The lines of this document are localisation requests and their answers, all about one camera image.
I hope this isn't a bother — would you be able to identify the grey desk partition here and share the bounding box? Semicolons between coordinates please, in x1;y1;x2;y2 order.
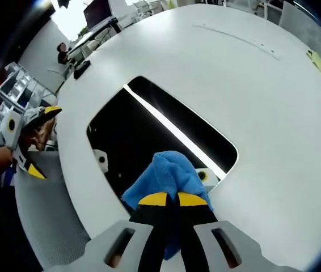
278;2;321;49

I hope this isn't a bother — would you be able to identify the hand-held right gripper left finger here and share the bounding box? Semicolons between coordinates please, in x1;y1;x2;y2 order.
44;191;169;272

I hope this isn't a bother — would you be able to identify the dark computer monitor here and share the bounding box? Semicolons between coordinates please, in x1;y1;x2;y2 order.
83;0;113;29

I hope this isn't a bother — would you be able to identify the person's left hand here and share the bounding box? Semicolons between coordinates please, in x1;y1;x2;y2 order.
21;117;58;152

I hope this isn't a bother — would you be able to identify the blue cleaning cloth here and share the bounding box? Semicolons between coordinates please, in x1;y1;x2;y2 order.
121;150;215;261

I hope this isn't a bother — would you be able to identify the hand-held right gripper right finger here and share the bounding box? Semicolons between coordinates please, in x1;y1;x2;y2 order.
176;192;305;272

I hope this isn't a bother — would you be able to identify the black tablet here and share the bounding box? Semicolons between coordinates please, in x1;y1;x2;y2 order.
86;75;239;213

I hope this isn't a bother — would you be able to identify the white storage bin shelf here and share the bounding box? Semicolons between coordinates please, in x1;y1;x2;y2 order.
0;61;58;148

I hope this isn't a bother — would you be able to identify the small black device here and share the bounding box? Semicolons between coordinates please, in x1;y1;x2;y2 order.
73;59;91;80

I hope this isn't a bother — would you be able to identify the side desk with black legs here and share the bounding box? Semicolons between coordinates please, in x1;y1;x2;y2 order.
69;16;123;52

